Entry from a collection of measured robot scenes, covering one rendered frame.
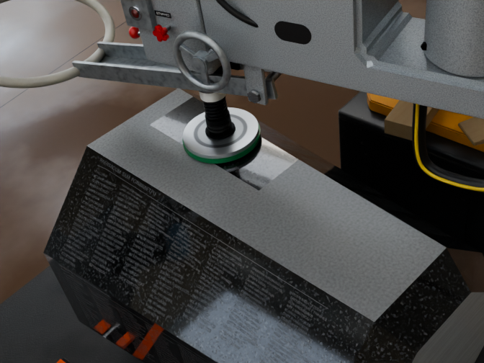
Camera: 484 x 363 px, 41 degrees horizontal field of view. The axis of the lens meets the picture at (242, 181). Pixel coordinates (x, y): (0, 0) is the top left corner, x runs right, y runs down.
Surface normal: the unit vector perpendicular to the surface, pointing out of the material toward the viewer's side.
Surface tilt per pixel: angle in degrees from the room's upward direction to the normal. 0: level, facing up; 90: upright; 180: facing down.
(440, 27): 90
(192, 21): 90
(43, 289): 0
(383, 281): 0
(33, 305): 0
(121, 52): 90
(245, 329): 45
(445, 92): 90
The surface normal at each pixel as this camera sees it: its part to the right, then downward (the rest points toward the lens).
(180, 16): -0.53, 0.62
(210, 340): -0.57, -0.12
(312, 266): -0.14, -0.73
